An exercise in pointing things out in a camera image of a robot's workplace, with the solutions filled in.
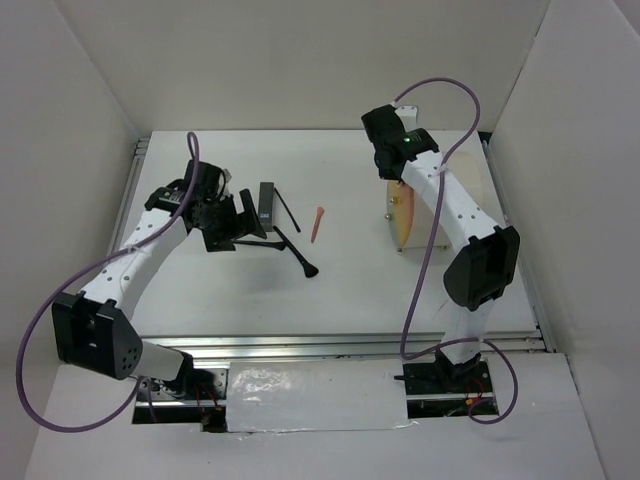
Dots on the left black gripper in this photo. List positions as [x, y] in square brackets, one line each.
[245, 223]

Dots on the coral orange makeup applicator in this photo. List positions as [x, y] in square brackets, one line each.
[319, 214]

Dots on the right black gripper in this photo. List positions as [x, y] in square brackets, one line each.
[390, 175]

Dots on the aluminium rail frame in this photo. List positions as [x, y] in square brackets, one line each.
[369, 297]

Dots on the thin black eyeliner stick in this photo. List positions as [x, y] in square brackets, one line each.
[288, 211]

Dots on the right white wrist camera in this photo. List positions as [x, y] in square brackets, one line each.
[408, 116]

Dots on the olive bottom drawer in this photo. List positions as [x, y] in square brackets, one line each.
[400, 216]

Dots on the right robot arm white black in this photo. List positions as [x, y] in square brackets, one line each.
[485, 253]

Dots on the black brush lying horizontal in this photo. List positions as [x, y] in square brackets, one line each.
[280, 246]

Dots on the dark grey rectangular makeup box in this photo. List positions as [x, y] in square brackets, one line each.
[266, 205]

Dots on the yellow drawer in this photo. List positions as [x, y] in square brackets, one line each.
[400, 195]

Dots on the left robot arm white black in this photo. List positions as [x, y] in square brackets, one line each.
[93, 328]

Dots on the black brush lying diagonal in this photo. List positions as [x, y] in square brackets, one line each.
[309, 269]

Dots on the white cover sheet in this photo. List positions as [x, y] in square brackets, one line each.
[337, 395]

